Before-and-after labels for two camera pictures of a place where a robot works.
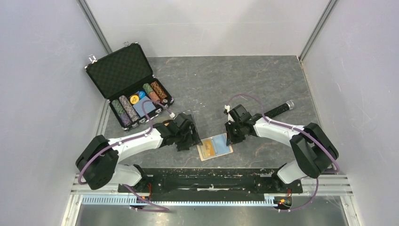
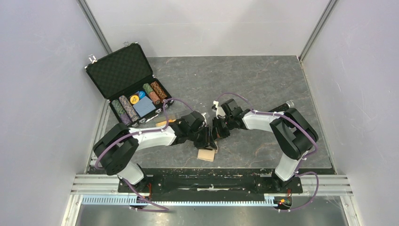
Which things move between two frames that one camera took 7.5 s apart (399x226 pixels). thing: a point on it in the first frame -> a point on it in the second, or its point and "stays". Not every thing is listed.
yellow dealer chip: x=134 y=99 stays
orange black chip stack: x=158 y=90 stays
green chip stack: x=118 y=107 stays
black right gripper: x=231 y=139 -> x=217 y=132
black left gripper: x=193 y=139 -> x=208 y=141
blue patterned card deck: x=147 y=106 stays
